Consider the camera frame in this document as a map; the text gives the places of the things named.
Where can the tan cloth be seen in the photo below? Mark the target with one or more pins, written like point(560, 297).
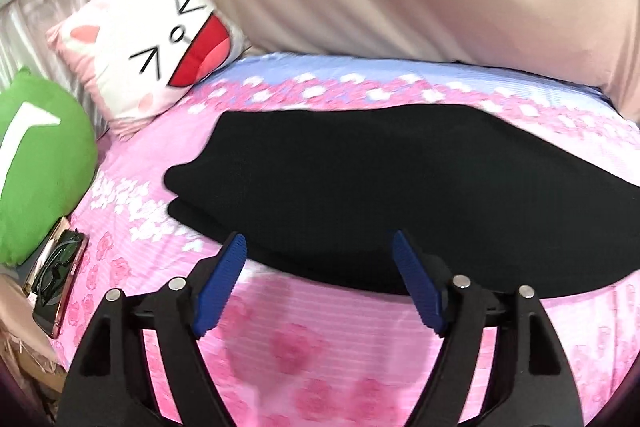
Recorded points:
point(20, 322)

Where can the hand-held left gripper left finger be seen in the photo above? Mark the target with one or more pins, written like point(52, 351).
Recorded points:
point(222, 287)

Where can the black pants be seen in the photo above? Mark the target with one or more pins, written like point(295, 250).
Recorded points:
point(375, 187)

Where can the green plush pillow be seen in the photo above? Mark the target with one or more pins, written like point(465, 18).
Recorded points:
point(50, 167)

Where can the white satin curtain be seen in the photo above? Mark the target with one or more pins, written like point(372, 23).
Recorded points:
point(30, 22)

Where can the white cat face pillow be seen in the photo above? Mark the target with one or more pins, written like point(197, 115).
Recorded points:
point(150, 42)

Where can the pink floral bed sheet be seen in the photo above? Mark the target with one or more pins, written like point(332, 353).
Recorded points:
point(150, 167)

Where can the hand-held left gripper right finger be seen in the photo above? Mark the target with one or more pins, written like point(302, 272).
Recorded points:
point(417, 287)

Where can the smartphone with pink rim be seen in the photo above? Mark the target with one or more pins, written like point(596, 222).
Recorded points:
point(57, 287)

